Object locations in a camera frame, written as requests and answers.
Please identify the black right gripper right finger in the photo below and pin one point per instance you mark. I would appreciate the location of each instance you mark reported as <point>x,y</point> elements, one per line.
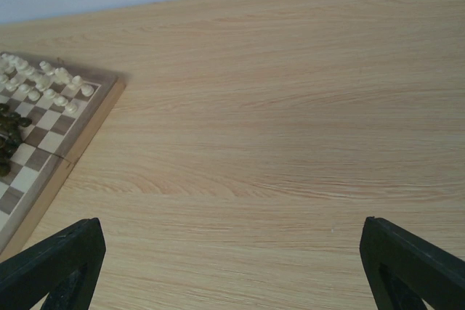
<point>405,271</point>

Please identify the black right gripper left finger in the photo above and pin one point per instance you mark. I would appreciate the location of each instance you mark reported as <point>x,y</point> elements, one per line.
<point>61,270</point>

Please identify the white chess piece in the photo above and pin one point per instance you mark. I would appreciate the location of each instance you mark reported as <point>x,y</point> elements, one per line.
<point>87,90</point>
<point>34,95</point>
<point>75,83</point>
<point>71,107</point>

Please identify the wooden chessboard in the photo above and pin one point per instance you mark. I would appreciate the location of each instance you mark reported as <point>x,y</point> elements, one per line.
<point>33,172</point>

